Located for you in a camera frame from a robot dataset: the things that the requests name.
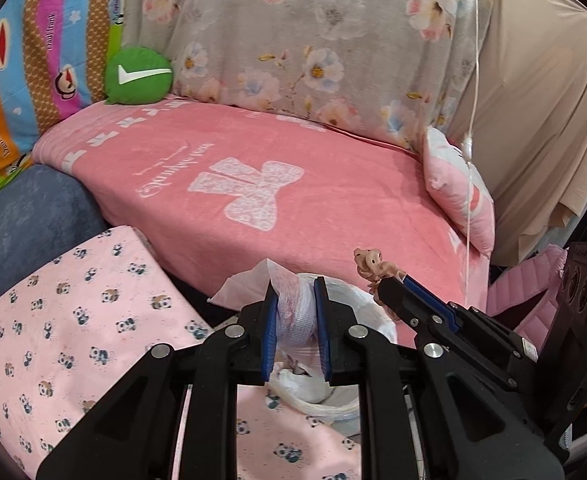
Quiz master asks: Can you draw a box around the grey floral blanket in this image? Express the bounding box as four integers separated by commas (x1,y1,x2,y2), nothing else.
120,0,499,153

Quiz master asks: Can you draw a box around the pink blanket with bow print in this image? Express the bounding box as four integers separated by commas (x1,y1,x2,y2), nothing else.
32,92,491,311

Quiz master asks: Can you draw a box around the white pull cord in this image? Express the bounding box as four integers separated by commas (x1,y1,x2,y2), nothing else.
461,0,481,306

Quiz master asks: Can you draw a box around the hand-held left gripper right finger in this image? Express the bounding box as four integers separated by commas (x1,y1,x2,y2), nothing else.
313,277,567,480

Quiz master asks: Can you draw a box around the white tissue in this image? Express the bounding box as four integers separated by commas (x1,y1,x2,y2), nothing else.
207,258,319,348

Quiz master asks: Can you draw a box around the blue cushion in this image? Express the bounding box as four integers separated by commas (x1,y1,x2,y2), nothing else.
0,165,156,318

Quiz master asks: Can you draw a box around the bin with white plastic bag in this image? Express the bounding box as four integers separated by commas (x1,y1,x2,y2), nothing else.
266,272,399,418

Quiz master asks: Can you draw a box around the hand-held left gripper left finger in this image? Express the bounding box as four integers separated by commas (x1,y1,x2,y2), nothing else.
36,284,280,480

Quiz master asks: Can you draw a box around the beige cloth cover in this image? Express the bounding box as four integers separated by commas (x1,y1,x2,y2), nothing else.
446,0,587,263

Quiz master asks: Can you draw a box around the colourful monkey print blanket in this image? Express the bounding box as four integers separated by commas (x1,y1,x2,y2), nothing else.
0,0,134,211

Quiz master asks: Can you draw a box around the pink panda print cloth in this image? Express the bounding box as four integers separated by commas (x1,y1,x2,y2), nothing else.
0,225,369,480

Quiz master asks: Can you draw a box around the green cushion with white tick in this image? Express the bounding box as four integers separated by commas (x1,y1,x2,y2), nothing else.
104,46,174,106

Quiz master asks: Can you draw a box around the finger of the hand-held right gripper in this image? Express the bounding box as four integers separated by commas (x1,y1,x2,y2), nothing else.
401,276,519,356
378,276,454,346

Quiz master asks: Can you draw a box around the white cloth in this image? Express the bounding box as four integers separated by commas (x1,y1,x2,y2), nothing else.
273,355,324,403

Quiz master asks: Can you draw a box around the pink quilted bag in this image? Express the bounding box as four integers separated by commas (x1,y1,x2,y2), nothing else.
486,245,569,341

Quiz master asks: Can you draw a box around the pink and white pillow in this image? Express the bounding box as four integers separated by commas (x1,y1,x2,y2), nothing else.
422,126,495,258

